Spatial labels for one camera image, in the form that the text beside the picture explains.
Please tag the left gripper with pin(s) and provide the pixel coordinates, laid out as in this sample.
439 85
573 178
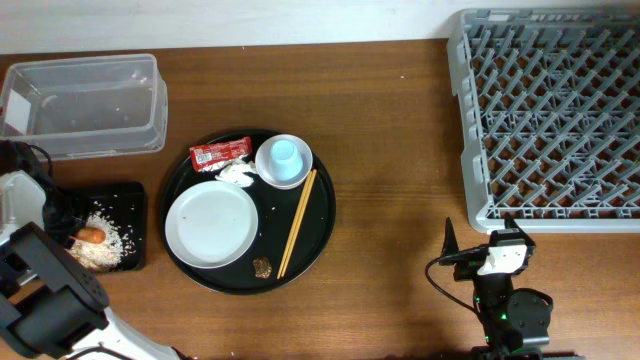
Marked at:
83 209

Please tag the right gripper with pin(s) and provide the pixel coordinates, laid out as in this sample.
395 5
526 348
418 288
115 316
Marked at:
468 266

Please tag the orange carrot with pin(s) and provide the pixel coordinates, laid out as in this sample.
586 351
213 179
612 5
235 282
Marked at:
90 235

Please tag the pile of rice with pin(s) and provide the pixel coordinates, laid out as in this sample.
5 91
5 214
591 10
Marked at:
108 254

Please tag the white plate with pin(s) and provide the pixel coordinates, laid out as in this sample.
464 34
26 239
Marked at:
211 225

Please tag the red snack wrapper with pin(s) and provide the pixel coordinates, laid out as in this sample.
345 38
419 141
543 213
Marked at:
212 157

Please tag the white tissue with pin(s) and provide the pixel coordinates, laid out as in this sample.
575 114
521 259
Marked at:
238 173

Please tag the brown food scrap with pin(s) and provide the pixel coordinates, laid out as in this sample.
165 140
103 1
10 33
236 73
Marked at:
262 267

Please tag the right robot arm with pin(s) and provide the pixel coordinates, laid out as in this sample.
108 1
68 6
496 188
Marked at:
515 321

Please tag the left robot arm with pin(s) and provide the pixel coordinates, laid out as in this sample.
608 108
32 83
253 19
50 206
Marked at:
50 303

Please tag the grey dishwasher rack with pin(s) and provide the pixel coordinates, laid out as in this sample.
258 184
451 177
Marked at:
549 102

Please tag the black rectangular tray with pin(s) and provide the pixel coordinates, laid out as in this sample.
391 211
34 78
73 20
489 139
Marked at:
126 204

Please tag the clear plastic bin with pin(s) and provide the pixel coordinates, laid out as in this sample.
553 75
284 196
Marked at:
86 107

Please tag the round black tray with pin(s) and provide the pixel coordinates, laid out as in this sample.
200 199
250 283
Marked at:
276 209

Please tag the light blue cup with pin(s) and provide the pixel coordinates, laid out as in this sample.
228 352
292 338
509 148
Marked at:
285 160

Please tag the white bowl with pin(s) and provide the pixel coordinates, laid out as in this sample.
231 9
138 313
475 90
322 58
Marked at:
262 162

